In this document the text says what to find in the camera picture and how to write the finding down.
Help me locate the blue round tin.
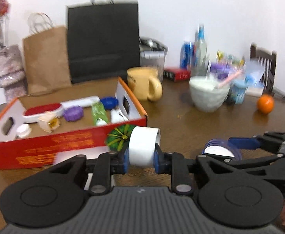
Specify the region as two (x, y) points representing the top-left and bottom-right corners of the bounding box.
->
(202, 139), (243, 161)

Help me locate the green translucent bottle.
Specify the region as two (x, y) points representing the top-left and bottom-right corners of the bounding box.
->
(92, 101), (108, 126)

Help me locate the white tape roll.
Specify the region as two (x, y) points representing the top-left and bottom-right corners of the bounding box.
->
(128, 126), (160, 167)

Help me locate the white spray bottle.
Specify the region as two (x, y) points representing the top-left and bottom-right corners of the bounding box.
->
(110, 109), (128, 124)

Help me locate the orange fruit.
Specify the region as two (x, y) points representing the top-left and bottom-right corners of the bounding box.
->
(257, 94), (275, 115)

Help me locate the small blue cup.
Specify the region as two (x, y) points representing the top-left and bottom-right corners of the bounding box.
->
(228, 79), (247, 104)

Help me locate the red cardboard box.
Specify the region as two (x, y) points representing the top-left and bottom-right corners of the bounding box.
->
(0, 78), (148, 170)

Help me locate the white jar lid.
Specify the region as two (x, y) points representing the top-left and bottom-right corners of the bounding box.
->
(16, 124), (32, 138)

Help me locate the clear blue plastic bag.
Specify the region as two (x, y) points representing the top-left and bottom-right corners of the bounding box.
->
(244, 60), (265, 97)

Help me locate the beige small box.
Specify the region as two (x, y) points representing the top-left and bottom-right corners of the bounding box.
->
(38, 111), (60, 133)

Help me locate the white ceramic bowl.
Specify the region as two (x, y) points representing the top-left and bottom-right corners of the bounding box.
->
(189, 76), (230, 113)

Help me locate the dark wooden chair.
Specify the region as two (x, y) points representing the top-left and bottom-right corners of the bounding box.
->
(250, 43), (277, 94)

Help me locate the purple ridged disc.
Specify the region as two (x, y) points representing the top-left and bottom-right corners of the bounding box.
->
(63, 106), (84, 122)

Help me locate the purple package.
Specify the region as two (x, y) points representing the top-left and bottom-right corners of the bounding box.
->
(210, 63), (234, 80)

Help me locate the clear glass bottle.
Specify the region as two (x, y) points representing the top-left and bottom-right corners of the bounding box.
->
(191, 24), (208, 77)

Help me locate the blue ridged disc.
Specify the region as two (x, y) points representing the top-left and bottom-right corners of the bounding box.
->
(100, 97), (119, 110)

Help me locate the red black small box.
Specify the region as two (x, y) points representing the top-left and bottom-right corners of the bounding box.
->
(163, 68), (191, 82)

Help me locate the blue drink can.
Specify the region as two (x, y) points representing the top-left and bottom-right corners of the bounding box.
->
(180, 41), (195, 70)

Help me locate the pink stone vase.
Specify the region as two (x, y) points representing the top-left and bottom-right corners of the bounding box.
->
(0, 45), (27, 103)

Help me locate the yellow ceramic mug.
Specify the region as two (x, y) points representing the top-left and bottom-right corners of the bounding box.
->
(127, 67), (163, 101)

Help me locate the brown paper bag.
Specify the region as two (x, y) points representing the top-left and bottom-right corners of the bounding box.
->
(23, 13), (71, 96)

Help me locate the clear plastic food container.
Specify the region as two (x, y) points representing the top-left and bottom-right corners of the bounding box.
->
(139, 37), (168, 82)

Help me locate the black paper bag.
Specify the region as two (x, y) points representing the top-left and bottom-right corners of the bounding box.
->
(67, 0), (140, 83)

